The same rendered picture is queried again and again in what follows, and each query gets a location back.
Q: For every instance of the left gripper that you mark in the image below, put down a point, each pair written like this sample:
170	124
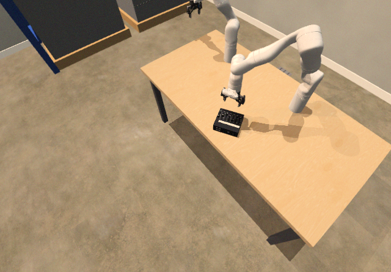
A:
240	100

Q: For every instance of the black lighting desk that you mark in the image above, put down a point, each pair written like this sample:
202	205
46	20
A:
228	122

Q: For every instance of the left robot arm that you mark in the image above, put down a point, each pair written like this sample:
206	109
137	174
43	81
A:
310	46

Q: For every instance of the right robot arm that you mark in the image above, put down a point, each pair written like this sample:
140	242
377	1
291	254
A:
231	29

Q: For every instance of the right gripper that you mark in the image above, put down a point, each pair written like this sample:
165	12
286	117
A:
193	6

